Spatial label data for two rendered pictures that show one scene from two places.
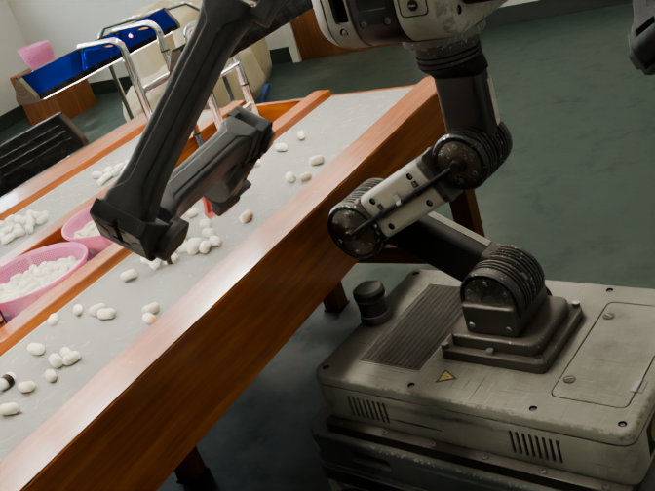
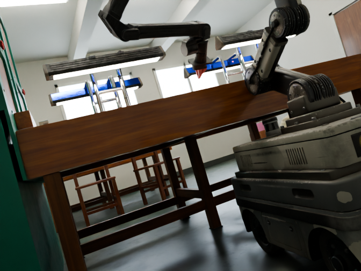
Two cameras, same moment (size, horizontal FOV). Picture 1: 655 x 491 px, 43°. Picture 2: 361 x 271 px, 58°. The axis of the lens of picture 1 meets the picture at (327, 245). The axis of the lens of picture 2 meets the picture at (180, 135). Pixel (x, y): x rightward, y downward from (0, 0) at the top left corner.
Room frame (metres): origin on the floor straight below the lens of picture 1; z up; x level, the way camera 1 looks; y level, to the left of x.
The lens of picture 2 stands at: (0.09, -0.48, 0.52)
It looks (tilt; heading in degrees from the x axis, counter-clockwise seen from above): 3 degrees up; 31
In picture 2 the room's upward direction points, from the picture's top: 16 degrees counter-clockwise
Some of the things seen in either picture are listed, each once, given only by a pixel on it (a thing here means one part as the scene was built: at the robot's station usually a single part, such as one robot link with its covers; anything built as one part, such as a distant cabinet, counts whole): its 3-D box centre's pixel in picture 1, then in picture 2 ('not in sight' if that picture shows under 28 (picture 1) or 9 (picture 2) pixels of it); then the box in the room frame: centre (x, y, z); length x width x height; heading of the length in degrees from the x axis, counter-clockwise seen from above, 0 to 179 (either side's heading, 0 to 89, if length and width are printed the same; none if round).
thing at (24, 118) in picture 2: not in sight; (27, 125); (0.99, 0.82, 0.83); 0.30 x 0.06 x 0.07; 52
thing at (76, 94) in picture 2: not in sight; (97, 90); (1.72, 1.04, 1.08); 0.62 x 0.08 x 0.07; 142
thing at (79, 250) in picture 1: (38, 288); not in sight; (1.76, 0.65, 0.72); 0.27 x 0.27 x 0.10
